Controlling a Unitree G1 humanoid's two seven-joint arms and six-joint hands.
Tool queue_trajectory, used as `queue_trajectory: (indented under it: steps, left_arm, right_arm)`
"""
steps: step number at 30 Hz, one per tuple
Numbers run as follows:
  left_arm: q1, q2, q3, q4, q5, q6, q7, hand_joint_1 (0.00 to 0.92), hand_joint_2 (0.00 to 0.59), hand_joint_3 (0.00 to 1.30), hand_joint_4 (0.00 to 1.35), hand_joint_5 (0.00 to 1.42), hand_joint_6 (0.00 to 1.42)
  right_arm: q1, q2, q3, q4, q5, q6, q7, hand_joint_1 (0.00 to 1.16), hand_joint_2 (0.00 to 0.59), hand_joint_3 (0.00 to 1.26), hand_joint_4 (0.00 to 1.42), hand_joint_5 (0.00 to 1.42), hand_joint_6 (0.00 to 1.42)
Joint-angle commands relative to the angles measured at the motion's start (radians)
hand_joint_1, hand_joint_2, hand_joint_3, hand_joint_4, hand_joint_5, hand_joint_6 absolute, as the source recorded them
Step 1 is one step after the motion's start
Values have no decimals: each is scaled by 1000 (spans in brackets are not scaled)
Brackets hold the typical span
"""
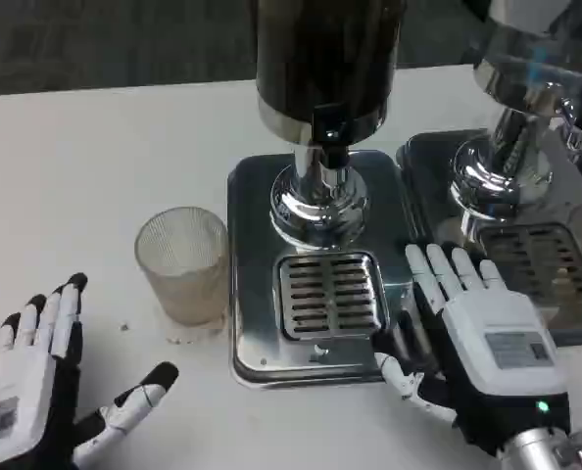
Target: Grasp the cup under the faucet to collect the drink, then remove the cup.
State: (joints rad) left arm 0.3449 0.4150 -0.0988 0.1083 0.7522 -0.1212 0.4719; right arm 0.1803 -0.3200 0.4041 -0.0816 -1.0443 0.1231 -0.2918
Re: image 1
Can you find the dark drink dispenser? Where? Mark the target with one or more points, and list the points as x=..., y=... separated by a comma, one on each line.
x=320, y=59

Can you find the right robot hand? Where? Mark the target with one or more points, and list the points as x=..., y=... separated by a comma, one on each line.
x=497, y=352

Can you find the steel drip tray base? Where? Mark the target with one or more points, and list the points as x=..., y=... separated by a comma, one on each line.
x=433, y=196
x=252, y=274

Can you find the silver right robot forearm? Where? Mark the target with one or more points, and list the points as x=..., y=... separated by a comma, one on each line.
x=541, y=450

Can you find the clear drink dispenser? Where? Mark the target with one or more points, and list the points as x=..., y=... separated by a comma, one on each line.
x=516, y=73

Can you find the clear ribbed glass cup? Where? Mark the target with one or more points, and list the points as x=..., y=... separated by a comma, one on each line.
x=183, y=264

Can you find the steel drip grid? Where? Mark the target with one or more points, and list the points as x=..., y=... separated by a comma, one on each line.
x=541, y=259
x=330, y=296

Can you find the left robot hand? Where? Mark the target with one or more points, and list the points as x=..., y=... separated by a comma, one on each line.
x=24, y=372

